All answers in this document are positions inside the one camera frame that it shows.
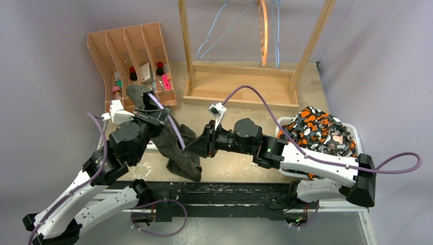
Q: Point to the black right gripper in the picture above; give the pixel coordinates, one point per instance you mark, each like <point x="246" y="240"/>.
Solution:
<point x="206" y="146"/>

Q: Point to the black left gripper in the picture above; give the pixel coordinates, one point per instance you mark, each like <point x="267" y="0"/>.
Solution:
<point x="155" y="118"/>

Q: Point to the purple hanger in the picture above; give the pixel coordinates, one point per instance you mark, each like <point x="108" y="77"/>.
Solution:
<point x="175" y="128"/>

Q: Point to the dark olive green shorts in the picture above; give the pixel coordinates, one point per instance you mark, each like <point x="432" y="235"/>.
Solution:
<point x="181" y="163"/>

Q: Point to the orange camouflage shorts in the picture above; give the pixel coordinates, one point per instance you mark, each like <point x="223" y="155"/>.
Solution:
<point x="318" y="144"/>

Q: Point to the orange hanger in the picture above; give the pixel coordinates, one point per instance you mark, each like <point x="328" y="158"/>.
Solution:
<point x="264" y="30"/>

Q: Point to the light blue hanger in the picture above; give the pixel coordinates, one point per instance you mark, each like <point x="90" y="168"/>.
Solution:
<point x="222" y="24"/>

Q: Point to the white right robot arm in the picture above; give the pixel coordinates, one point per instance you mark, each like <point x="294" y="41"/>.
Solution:
<point x="263" y="148"/>

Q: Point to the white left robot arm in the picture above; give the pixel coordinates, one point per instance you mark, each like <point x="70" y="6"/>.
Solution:
<point x="71" y="214"/>

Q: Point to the pink marker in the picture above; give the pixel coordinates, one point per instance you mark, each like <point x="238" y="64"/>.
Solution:
<point x="166" y="82"/>

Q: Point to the pink tape roll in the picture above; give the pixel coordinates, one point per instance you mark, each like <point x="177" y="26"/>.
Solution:
<point x="116" y="90"/>

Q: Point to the red black item left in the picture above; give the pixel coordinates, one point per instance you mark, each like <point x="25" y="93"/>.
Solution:
<point x="132" y="74"/>

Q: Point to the red black item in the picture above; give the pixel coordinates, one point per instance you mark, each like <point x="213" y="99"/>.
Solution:
<point x="132" y="74"/>
<point x="160" y="69"/>

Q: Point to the red black item right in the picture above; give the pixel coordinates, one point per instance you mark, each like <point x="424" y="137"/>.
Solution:
<point x="160" y="69"/>

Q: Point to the white box in organizer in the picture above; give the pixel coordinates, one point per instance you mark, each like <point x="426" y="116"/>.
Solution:
<point x="146" y="73"/>

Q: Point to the wooden clothes rack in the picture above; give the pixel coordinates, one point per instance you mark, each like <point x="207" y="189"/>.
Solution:
<point x="246" y="87"/>

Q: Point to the orange plastic file organizer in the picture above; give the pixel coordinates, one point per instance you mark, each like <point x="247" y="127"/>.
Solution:
<point x="132" y="55"/>

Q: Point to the white plastic laundry basket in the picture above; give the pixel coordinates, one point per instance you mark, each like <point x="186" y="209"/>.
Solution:
<point x="303" y="175"/>

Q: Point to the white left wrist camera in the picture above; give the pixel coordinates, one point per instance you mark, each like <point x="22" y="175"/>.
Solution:
<point x="117" y="114"/>

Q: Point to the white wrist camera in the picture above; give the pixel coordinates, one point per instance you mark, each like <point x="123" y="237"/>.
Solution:
<point x="117" y="114"/>
<point x="218" y="110"/>

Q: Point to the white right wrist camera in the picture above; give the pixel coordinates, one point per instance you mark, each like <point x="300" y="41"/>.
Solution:
<point x="218" y="110"/>

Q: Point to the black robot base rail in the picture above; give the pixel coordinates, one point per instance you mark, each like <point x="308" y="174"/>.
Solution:
<point x="274" y="201"/>

